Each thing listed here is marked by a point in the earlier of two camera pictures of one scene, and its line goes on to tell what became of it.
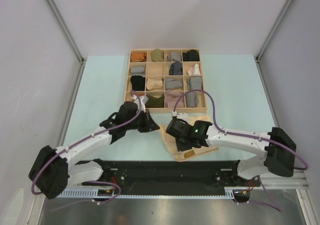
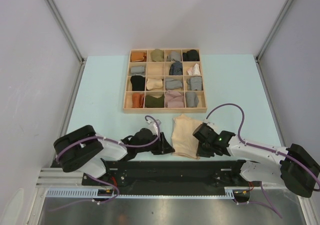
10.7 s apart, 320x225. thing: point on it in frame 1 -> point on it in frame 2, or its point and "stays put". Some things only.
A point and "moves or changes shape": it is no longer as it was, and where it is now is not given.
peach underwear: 184,155 moves or changes shape
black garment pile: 138,83 stays put
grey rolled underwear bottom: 192,99 stays put
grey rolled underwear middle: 171,84 stays put
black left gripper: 150,125 -> 164,147
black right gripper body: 182,145 -> 203,150
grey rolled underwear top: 176,56 stays put
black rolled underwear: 191,55 stays put
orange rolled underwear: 138,56 stays put
